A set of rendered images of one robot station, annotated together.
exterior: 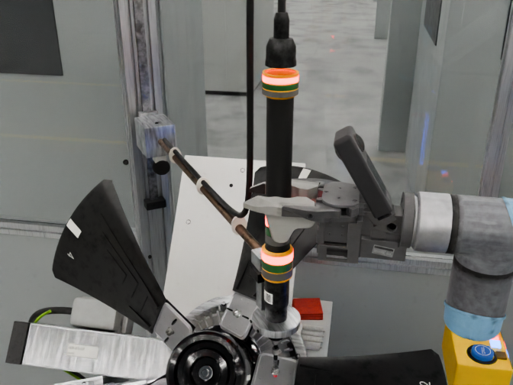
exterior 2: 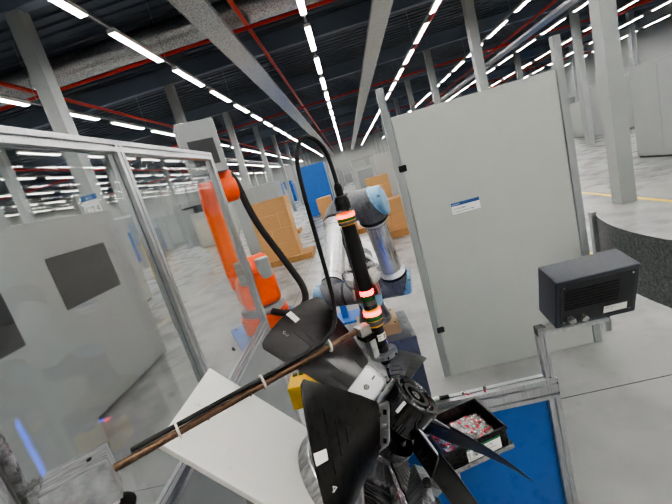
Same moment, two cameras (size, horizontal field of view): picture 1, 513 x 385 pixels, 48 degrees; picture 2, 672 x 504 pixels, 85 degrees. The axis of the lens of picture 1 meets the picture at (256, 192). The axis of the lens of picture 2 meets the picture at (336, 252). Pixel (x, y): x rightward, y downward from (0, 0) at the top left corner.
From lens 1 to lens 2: 1.12 m
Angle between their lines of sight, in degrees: 90
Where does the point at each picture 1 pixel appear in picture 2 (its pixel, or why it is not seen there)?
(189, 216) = (224, 464)
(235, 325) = (373, 390)
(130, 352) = not seen: outside the picture
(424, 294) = not seen: hidden behind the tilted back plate
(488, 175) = (195, 348)
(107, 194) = (313, 390)
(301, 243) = (339, 328)
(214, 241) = (252, 453)
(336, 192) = not seen: hidden behind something
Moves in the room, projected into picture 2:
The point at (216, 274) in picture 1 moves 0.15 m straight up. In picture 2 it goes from (280, 464) to (259, 406)
